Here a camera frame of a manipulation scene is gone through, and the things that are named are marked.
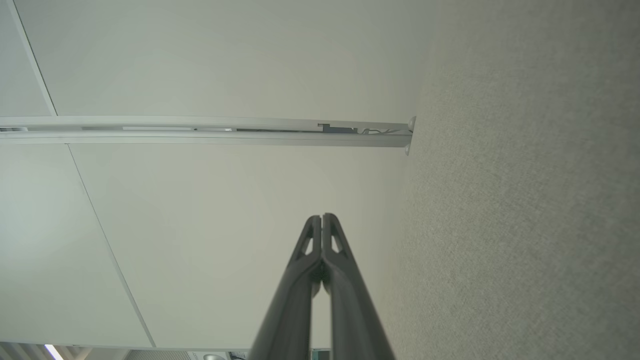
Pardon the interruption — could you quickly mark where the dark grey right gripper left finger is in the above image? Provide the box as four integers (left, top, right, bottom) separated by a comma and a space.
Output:
248, 215, 323, 360

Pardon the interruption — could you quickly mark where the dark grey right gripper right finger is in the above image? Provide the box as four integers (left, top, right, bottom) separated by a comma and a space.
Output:
321, 213, 397, 360

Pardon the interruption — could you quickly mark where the white partition panel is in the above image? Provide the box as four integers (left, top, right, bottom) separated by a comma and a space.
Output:
0, 142, 416, 351
0, 0, 436, 123

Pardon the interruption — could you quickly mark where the grey partition frame post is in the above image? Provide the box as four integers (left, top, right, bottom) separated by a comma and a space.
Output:
0, 131, 413, 157

